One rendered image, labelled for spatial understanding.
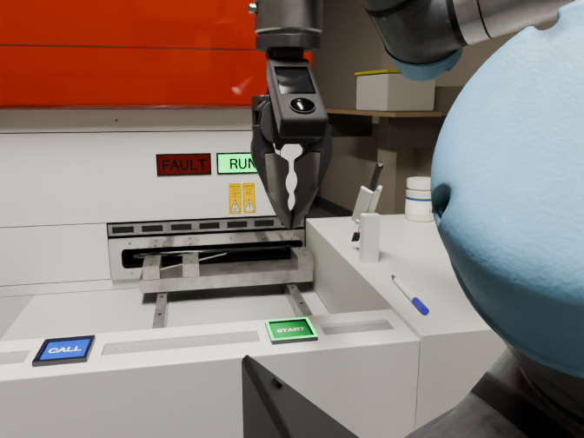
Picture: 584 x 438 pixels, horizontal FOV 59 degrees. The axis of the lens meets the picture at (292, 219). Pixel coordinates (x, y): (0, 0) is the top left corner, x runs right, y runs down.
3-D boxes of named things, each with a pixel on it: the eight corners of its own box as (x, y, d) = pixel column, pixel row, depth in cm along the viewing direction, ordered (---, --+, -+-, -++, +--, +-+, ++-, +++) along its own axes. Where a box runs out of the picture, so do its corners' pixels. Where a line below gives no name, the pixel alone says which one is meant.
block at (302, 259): (290, 259, 118) (290, 246, 117) (305, 258, 119) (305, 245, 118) (297, 270, 110) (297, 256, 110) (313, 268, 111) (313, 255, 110)
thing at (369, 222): (349, 254, 93) (351, 182, 90) (369, 253, 94) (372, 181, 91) (360, 264, 87) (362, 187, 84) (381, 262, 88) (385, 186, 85)
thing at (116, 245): (112, 277, 115) (109, 236, 113) (302, 265, 124) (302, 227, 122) (111, 280, 114) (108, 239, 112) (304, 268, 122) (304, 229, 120)
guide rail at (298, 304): (278, 282, 120) (278, 269, 120) (287, 282, 121) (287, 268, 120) (338, 402, 73) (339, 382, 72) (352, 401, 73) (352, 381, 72)
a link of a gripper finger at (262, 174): (291, 186, 59) (290, 109, 57) (294, 189, 58) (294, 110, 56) (250, 188, 58) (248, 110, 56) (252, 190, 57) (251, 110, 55)
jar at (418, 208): (400, 215, 123) (401, 176, 121) (427, 215, 124) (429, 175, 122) (412, 222, 116) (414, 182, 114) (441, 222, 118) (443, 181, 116)
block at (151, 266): (145, 268, 112) (144, 255, 111) (162, 267, 113) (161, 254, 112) (142, 280, 104) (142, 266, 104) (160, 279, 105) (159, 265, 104)
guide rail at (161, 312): (160, 290, 115) (159, 277, 115) (169, 289, 116) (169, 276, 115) (142, 425, 68) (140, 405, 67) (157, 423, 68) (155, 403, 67)
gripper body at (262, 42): (310, 143, 65) (310, 43, 62) (328, 150, 56) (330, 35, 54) (249, 144, 63) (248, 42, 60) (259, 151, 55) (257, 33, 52)
